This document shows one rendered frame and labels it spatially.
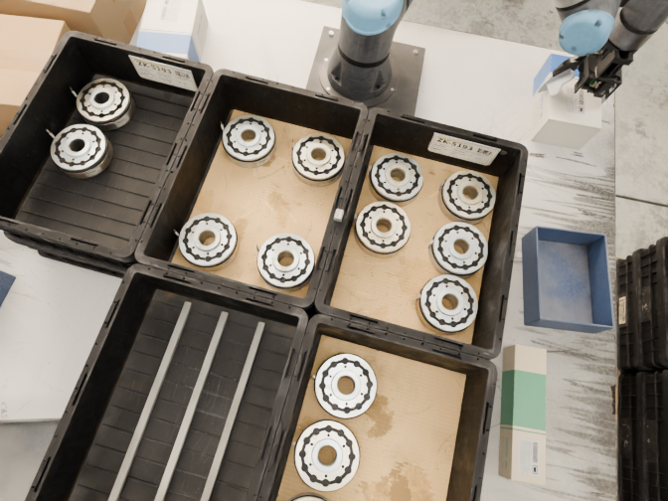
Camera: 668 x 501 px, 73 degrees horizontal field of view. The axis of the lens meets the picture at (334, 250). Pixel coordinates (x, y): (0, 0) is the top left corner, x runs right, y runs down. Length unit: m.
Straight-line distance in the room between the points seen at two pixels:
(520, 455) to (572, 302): 0.35
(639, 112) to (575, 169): 1.28
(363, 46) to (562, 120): 0.48
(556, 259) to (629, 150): 1.30
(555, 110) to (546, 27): 1.43
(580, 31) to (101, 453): 1.01
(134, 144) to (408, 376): 0.69
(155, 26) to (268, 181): 0.51
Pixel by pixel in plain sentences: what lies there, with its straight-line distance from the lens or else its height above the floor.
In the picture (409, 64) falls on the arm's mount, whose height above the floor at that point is 0.74.
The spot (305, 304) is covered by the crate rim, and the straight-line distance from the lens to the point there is 0.71.
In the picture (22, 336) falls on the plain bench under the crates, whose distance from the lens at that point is 1.10.
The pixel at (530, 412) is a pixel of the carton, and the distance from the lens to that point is 0.96.
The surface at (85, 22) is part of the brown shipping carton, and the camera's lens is 1.24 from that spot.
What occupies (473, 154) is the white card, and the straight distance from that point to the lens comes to 0.92.
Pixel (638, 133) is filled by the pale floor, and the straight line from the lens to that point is 2.42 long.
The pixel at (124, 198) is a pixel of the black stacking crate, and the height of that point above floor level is 0.83.
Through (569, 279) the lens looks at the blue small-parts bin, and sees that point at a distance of 1.11.
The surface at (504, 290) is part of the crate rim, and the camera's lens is 0.78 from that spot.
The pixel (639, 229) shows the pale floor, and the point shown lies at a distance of 2.19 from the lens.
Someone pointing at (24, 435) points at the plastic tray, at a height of 0.70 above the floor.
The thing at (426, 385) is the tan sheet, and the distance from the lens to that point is 0.82.
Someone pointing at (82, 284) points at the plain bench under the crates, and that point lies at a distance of 1.07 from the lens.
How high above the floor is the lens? 1.63
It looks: 71 degrees down
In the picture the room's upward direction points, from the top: 8 degrees clockwise
